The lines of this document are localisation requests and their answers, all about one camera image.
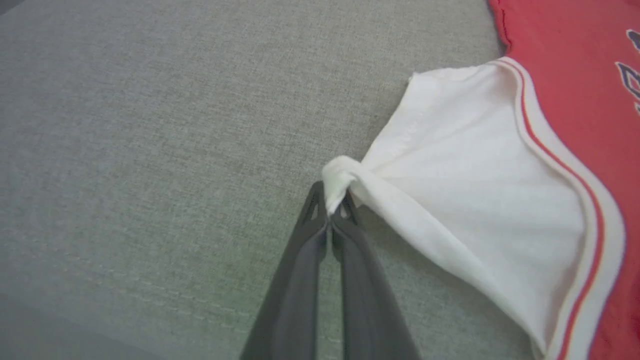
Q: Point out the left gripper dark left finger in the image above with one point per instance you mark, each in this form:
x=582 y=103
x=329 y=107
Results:
x=290 y=300

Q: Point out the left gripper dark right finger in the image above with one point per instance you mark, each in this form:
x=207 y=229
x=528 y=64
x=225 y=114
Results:
x=370 y=310

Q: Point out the red and white shirt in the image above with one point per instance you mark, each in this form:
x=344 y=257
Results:
x=475 y=175

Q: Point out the grey fabric sofa cushion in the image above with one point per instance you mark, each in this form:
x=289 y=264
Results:
x=150 y=150

